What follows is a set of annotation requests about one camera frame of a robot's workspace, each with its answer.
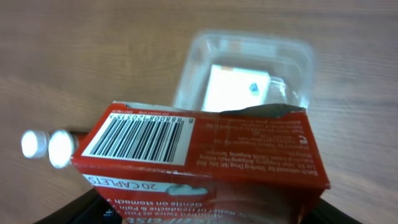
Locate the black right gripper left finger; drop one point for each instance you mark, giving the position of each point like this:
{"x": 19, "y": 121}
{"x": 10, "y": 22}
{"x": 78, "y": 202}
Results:
{"x": 90, "y": 208}

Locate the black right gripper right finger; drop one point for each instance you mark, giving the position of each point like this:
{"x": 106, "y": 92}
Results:
{"x": 326, "y": 213}

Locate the red Panadol box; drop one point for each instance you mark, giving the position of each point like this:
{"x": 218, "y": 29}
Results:
{"x": 155, "y": 164}

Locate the white blue Hansaplast box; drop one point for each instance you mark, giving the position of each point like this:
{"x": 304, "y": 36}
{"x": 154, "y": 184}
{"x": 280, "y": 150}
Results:
{"x": 232, "y": 88}

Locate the clear plastic container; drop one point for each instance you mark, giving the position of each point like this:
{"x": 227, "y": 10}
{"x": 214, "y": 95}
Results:
{"x": 290, "y": 64}

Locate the dark Woods syrup bottle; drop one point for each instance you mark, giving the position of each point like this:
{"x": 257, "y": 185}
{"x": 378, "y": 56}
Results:
{"x": 34, "y": 143}

